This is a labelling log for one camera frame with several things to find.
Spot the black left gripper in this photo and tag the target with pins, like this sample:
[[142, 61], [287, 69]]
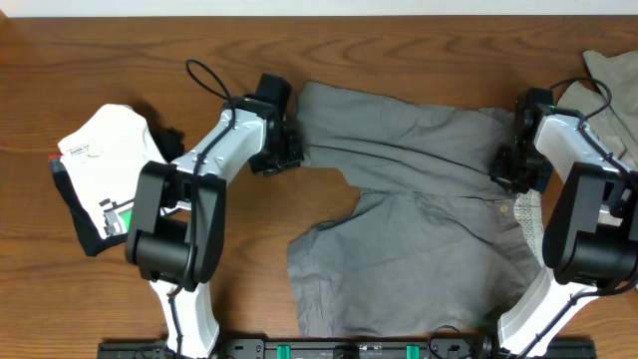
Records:
[[293, 157]]

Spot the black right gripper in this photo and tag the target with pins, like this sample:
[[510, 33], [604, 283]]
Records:
[[499, 176]]

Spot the grey shorts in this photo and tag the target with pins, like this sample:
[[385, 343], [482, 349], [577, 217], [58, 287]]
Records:
[[432, 239]]

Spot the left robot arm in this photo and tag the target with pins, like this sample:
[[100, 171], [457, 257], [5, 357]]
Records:
[[177, 227]]

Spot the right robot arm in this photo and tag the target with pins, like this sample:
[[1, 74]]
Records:
[[589, 247]]

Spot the beige khaki garment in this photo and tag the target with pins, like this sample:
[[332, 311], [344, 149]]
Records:
[[616, 126]]

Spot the folded black garment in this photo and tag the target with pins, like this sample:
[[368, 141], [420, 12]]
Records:
[[171, 146]]

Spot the folded white printed t-shirt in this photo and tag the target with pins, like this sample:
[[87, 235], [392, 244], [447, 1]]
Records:
[[103, 159]]

